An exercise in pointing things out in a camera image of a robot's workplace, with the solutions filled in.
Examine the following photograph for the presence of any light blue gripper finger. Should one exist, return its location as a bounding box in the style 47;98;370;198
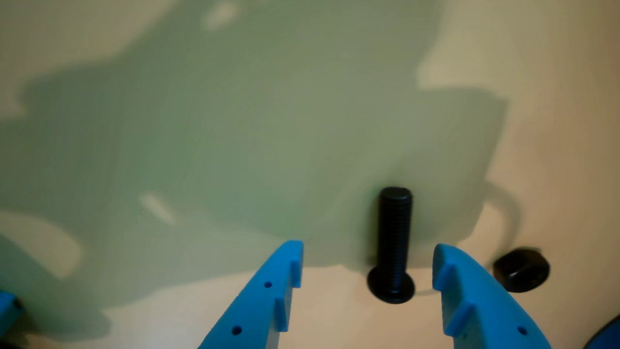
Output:
198;239;305;349
432;243;553;349

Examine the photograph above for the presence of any black threaded bolt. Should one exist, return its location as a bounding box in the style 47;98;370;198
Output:
367;187;416;305

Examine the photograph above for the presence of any black hex nut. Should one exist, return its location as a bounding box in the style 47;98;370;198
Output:
493;247;551;293

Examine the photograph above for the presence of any blue plastic cup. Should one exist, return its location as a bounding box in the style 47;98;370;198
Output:
584;314;620;349

